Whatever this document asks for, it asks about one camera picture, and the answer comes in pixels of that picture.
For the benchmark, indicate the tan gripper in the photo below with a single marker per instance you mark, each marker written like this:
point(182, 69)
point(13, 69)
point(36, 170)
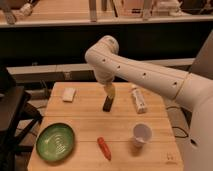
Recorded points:
point(110, 90)

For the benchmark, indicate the white sponge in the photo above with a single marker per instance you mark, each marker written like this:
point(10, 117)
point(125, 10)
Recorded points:
point(68, 94)

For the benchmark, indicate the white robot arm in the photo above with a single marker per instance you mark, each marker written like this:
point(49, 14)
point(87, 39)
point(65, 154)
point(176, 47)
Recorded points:
point(168, 82)

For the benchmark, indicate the black rectangular block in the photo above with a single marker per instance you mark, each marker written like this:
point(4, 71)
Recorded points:
point(107, 104)

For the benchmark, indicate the white plastic bottle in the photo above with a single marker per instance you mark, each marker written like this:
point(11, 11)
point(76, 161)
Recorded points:
point(139, 101)

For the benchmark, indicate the orange carrot toy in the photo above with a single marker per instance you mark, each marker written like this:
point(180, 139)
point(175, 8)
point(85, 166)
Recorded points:
point(104, 148)

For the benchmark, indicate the green ribbed plate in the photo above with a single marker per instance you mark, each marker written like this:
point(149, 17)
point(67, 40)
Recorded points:
point(56, 142)

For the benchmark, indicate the black side cart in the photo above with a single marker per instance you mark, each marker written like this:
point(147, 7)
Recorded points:
point(17, 117)

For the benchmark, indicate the grey cabinet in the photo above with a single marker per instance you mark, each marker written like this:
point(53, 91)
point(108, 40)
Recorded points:
point(203, 58)

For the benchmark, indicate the grey metal rail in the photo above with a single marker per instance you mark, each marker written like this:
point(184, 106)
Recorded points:
point(77, 72)

